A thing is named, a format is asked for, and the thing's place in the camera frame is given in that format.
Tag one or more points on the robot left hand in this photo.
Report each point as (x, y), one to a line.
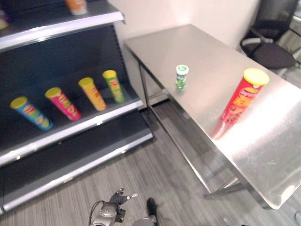
(119, 197)

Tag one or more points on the robot leg and foot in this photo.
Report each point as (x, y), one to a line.
(148, 215)

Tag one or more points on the orange chip can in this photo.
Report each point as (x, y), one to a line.
(92, 94)

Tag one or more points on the pink chip can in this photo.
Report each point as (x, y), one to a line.
(63, 103)

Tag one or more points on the green chip can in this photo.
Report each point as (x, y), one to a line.
(114, 86)

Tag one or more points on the blue chip can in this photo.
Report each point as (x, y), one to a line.
(31, 113)

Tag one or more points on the dark grey store shelf unit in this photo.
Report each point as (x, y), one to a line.
(70, 70)

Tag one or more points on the green white gum bottle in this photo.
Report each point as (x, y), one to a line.
(182, 76)

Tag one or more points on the stainless steel table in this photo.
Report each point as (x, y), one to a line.
(223, 94)

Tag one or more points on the red chip can yellow lid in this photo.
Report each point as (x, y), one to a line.
(244, 99)

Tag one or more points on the orange cup snack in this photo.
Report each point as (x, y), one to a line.
(76, 5)

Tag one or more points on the yellow purple snack bag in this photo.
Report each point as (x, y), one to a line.
(2, 20)

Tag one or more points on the black office chair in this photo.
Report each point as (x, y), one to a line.
(270, 40)

